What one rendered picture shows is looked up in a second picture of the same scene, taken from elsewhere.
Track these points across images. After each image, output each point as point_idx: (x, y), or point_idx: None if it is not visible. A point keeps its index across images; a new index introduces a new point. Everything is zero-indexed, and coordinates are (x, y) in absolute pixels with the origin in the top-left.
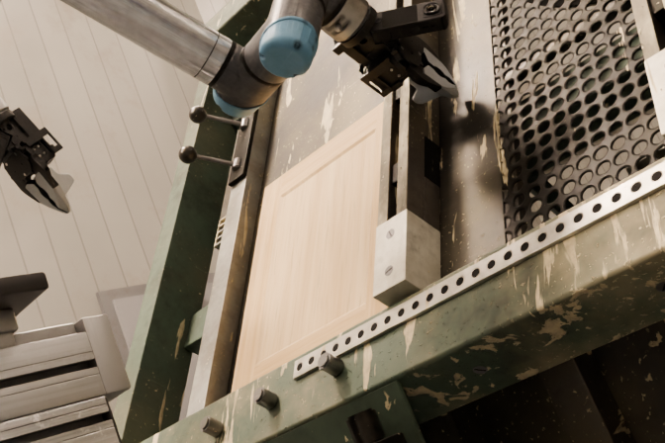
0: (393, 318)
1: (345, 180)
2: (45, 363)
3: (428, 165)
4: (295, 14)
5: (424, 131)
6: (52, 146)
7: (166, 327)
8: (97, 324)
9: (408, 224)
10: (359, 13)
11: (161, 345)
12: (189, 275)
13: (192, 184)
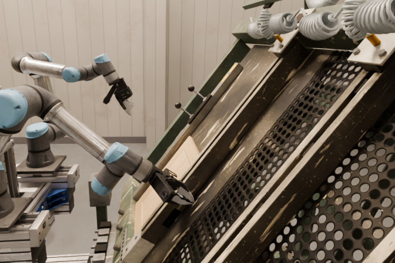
0: (120, 262)
1: (180, 176)
2: (14, 238)
3: (167, 220)
4: (100, 181)
5: (176, 205)
6: (129, 94)
7: (164, 146)
8: (33, 231)
9: (136, 243)
10: (139, 178)
11: (159, 151)
12: (180, 130)
13: (198, 97)
